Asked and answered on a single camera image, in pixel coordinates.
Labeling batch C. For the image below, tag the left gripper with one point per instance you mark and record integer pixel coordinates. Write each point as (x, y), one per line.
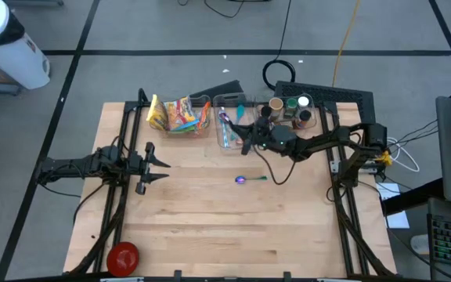
(141, 168)

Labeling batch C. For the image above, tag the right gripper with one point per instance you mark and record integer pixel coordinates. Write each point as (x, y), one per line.
(272, 139)

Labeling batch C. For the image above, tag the teal plastic spoon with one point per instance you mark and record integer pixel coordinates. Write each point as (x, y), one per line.
(240, 111)

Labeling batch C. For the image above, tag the purple label spice jar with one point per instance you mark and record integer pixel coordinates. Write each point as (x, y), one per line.
(265, 111)

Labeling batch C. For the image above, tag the orange chicken ramen pack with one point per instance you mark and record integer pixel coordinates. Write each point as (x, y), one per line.
(205, 115)

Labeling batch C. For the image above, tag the gold label sesame jar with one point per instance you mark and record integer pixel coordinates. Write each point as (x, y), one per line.
(275, 104)

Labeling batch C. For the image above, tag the green edged ramen pack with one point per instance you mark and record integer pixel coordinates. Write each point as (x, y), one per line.
(182, 131)

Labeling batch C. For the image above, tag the blue ramen noodle pack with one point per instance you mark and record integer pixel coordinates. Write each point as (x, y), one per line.
(188, 124)

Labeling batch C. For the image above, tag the iridescent spoon purple bowl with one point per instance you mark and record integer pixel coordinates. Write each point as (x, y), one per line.
(241, 179)

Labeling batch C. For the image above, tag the yellow ramen noodle pack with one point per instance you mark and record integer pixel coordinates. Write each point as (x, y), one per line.
(158, 113)

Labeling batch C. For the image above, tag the green lid spice jar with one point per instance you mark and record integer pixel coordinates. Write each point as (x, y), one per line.
(291, 103)

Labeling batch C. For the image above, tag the orange spice jar black lid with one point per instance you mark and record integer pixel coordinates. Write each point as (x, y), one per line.
(305, 116)

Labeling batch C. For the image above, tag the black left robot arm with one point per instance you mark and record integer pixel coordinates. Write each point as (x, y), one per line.
(73, 166)

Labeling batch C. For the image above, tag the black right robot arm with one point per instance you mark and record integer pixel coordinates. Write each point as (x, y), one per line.
(327, 141)

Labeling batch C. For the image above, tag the clear plastic bin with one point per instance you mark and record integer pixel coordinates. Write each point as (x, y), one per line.
(313, 117)
(178, 135)
(231, 100)

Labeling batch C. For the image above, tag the black wedge panel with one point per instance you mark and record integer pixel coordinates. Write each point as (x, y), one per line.
(225, 89)

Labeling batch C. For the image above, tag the black perforated panel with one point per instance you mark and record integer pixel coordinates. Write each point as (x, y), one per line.
(327, 94)

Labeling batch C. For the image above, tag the red round lid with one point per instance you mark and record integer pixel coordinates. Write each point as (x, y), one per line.
(123, 259)

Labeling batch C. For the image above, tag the black table clamp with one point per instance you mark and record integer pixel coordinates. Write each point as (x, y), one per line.
(177, 276)
(287, 276)

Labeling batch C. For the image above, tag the white paper sheet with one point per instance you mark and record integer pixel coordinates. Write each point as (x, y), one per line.
(399, 219)
(388, 192)

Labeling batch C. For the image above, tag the white trash can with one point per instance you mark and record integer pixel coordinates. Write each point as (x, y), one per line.
(14, 58)

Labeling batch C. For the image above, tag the white computer mouse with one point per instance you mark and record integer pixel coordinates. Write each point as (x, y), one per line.
(419, 243)

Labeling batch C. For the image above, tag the black table frame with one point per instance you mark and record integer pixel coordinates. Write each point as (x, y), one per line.
(131, 105)

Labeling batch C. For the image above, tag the silver frame bracket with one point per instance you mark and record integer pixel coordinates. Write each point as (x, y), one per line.
(334, 166)

